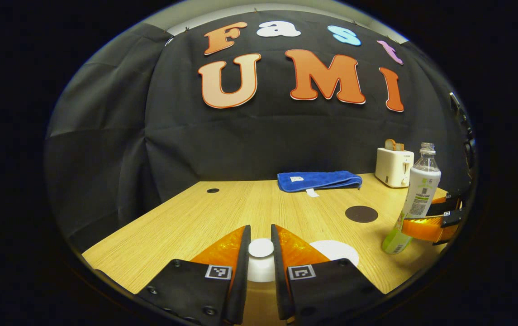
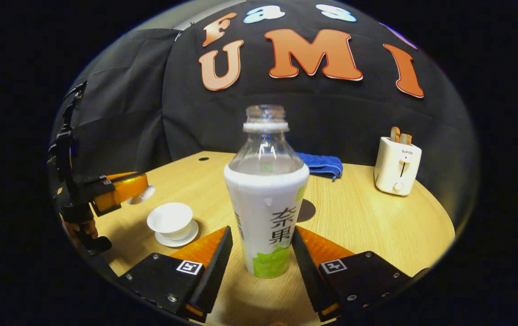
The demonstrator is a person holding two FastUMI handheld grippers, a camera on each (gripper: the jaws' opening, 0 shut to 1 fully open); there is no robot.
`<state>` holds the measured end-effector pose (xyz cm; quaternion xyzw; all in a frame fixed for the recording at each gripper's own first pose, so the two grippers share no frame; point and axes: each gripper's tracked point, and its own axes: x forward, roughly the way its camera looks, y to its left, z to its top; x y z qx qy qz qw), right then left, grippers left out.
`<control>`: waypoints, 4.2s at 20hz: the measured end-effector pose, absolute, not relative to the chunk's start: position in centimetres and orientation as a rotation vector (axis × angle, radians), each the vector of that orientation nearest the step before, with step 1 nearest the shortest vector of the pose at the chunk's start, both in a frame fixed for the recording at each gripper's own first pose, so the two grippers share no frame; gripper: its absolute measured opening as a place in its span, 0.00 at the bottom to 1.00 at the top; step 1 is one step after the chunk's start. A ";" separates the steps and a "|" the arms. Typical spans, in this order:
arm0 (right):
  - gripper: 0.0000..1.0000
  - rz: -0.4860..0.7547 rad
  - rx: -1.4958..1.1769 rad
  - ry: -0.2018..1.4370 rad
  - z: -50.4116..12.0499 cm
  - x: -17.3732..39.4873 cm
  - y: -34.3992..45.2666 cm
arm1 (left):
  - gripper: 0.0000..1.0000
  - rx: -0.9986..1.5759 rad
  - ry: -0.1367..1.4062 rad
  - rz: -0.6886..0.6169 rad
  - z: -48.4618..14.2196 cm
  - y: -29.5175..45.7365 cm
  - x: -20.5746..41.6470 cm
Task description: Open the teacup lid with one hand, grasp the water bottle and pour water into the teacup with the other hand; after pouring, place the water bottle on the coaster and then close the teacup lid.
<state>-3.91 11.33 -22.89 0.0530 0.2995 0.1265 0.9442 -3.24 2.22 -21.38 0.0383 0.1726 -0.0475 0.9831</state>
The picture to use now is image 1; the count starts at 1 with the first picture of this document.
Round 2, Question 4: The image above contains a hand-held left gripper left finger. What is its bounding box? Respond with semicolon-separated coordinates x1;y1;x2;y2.
137;225;251;325

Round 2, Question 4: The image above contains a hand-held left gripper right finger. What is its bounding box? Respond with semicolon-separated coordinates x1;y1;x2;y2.
271;224;384;324

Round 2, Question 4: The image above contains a white teacup lid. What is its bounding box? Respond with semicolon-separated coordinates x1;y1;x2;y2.
246;238;276;283

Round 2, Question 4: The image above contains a clear water bottle green label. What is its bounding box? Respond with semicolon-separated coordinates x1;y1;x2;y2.
382;143;442;255

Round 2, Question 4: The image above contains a white teacup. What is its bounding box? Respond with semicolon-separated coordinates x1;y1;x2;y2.
309;240;360;268

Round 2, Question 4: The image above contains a dark brown round coaster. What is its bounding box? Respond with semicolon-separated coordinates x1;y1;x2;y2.
345;206;379;223

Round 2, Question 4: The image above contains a cream toaster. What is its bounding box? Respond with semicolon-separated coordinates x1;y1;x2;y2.
375;147;414;188

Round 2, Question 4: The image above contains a blue folded towel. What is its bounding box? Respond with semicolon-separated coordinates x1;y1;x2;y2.
277;170;362;198

